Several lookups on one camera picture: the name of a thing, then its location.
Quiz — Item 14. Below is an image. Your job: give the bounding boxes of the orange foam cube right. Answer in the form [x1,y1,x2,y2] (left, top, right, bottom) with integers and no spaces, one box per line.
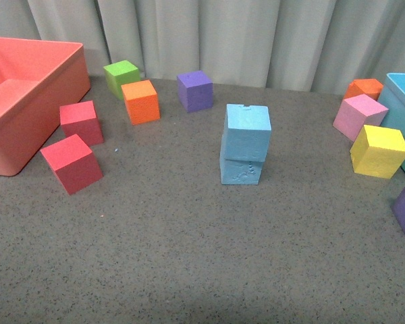
[343,78,383,100]

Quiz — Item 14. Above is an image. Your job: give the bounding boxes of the pink plastic bin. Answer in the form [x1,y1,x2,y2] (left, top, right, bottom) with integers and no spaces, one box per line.
[0,37,90,176]

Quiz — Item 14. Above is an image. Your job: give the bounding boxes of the purple foam cube back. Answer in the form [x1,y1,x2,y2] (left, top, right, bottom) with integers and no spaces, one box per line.
[177,70,213,113]

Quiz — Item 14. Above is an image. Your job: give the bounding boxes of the green foam cube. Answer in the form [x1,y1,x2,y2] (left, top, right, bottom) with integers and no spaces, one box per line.
[103,60,140,100]

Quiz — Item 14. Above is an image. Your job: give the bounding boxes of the red foam cube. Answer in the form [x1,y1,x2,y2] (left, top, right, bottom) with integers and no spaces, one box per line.
[40,134,103,194]
[59,101,104,146]

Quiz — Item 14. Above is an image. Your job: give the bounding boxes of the red foam cube front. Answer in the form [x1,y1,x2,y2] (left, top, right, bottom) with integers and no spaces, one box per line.
[40,134,103,194]

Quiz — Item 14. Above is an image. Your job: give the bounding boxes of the pink foam cube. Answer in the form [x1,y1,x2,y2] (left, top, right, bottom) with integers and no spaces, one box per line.
[333,94,389,141]

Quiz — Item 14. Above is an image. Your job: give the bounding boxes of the orange foam cube left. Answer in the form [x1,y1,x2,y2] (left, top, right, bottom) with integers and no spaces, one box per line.
[121,80,161,125]

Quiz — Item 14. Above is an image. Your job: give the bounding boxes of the orange foam cube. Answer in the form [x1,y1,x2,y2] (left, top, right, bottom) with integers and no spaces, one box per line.
[343,78,383,100]
[121,80,161,125]

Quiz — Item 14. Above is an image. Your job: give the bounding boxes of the yellow foam cube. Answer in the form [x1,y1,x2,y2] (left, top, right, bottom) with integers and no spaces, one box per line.
[350,125,405,179]

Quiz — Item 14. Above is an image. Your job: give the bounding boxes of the light blue dented cube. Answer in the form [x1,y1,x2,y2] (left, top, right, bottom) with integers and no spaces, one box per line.
[219,155,264,185]

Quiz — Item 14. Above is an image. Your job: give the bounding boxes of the light blue notched cube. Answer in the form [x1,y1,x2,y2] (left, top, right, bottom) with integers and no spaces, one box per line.
[223,104,271,162]

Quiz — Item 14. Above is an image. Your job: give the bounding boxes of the grey curtain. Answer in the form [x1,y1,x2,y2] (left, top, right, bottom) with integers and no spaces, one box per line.
[0,1,405,95]

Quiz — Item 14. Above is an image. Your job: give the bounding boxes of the red foam cube rear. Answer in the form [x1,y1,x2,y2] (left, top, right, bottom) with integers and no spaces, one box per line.
[59,101,104,146]

